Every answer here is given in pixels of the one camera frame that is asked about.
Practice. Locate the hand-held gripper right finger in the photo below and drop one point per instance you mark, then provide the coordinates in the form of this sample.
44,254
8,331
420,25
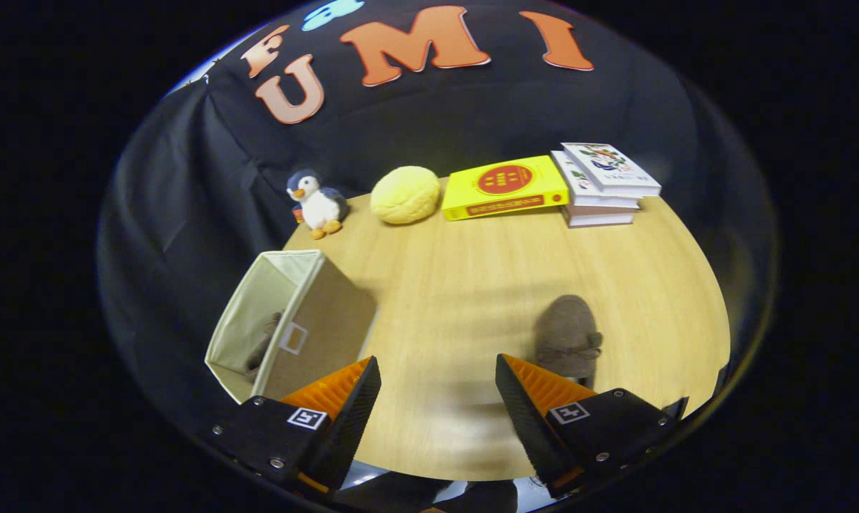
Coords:
529,427

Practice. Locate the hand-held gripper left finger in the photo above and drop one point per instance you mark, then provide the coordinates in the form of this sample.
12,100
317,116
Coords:
351,427

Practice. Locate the brown shoe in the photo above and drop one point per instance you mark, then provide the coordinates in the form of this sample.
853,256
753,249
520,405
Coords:
564,328
261,349

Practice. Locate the beige fabric storage box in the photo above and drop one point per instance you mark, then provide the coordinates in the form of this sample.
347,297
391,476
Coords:
329,320

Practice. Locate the white book with pink spine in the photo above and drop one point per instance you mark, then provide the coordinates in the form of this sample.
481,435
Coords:
600,216

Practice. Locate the penguin plush toy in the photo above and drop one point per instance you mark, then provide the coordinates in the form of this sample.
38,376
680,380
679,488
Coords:
321,205

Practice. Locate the yellow round plush bun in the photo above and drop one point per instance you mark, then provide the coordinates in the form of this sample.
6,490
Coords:
405,194

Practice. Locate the yellow book with red circle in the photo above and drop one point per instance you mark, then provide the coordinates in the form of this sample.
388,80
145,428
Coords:
504,187

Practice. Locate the small white illustrated book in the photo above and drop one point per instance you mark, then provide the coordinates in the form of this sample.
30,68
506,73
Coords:
607,165

